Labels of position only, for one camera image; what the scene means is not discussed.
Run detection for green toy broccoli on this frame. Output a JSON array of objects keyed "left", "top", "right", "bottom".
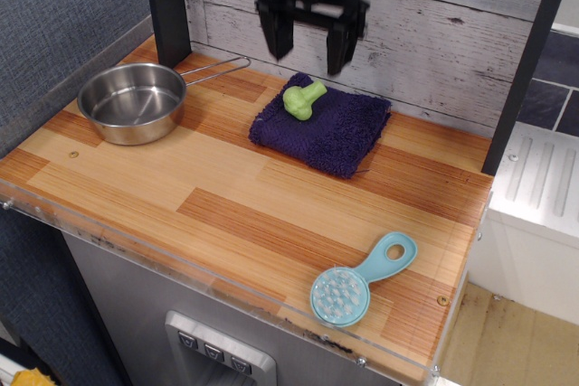
[{"left": 282, "top": 80, "right": 327, "bottom": 121}]

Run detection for folded purple towel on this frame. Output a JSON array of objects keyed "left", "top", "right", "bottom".
[{"left": 249, "top": 72, "right": 391, "bottom": 179}]

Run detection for stainless steel pot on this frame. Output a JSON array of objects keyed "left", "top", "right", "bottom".
[{"left": 77, "top": 56, "right": 252, "bottom": 146}]

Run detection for teal round scrub brush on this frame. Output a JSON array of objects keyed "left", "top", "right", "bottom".
[{"left": 309, "top": 232, "right": 418, "bottom": 327}]

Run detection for clear acrylic table edge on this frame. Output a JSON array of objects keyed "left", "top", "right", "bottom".
[{"left": 1, "top": 166, "right": 490, "bottom": 385}]

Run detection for white toy sink unit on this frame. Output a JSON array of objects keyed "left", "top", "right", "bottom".
[{"left": 467, "top": 123, "right": 578, "bottom": 324}]

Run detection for silver toy dispenser panel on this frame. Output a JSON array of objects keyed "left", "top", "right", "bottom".
[{"left": 165, "top": 310, "right": 278, "bottom": 385}]

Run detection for yellow object at corner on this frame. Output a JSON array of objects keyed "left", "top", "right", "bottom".
[{"left": 11, "top": 369, "right": 56, "bottom": 386}]

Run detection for black right frame post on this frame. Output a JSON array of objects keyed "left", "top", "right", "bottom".
[{"left": 481, "top": 0, "right": 562, "bottom": 175}]

